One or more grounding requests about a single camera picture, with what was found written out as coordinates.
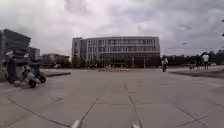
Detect dark grey building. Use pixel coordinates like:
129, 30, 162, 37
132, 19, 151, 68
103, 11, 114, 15
0, 28, 41, 64

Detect red and white barriers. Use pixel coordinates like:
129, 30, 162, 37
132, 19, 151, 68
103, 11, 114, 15
98, 65, 131, 73

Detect dark low building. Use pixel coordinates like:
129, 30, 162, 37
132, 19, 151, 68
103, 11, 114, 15
166, 49, 224, 66

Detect pale green scooter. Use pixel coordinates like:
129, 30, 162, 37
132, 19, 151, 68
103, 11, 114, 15
19, 62, 47, 89

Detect low brown building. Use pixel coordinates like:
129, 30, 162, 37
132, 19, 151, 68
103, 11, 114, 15
39, 53, 71, 69

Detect grey concrete slab plaza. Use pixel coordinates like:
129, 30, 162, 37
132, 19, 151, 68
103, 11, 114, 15
0, 67, 224, 128

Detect large white glass-fronted building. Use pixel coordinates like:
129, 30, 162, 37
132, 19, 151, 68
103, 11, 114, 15
71, 36, 161, 69

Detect street lamp pole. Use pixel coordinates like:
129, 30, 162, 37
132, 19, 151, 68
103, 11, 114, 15
181, 41, 188, 57

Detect person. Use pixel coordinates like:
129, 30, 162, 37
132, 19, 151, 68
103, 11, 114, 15
161, 55, 169, 73
5, 50, 18, 85
202, 52, 211, 71

